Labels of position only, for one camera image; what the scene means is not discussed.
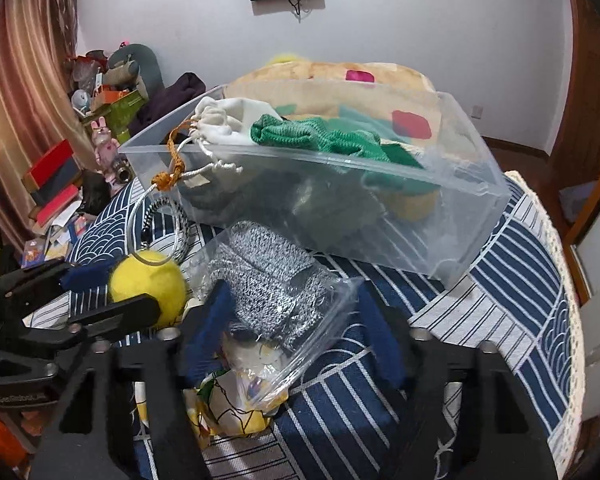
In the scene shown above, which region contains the red flat box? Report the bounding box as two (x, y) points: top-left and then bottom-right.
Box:
(22, 140), (82, 194)

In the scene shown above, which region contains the pink rabbit figurine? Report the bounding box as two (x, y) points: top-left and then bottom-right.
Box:
(91, 116), (120, 183)

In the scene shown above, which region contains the colourful patchwork blanket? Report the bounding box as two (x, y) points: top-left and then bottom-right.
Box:
(224, 60), (442, 148)

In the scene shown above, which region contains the grey plush toy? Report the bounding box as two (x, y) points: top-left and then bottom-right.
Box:
(102, 44), (164, 100)

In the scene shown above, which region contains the pink striped curtain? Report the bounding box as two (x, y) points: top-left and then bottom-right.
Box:
(0, 0), (96, 250)

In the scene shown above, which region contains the dark purple garment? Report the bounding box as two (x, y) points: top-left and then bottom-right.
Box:
(129, 73), (207, 136)

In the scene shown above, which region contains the grey knit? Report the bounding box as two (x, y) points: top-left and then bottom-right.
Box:
(181, 220), (362, 412)

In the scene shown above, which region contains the clear plastic storage box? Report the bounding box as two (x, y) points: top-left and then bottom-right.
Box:
(122, 84), (510, 285)

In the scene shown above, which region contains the yellow plush item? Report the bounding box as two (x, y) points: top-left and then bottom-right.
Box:
(268, 52), (302, 65)

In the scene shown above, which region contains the green cardboard box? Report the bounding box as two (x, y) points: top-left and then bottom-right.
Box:
(81, 90), (146, 143)

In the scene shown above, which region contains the green knitted cloth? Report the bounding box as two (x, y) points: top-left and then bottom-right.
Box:
(250, 114), (422, 169)

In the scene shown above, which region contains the brown wooden door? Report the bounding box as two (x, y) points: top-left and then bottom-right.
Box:
(550, 0), (600, 242)

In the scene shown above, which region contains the navy white patterned tablecloth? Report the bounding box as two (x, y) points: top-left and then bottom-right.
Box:
(30, 171), (584, 479)

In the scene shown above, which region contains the white drawstring pouch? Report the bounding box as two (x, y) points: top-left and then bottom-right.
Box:
(149, 95), (272, 194)

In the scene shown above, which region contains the yellow tennis ball with cord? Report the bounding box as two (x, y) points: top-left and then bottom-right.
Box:
(107, 184), (194, 330)

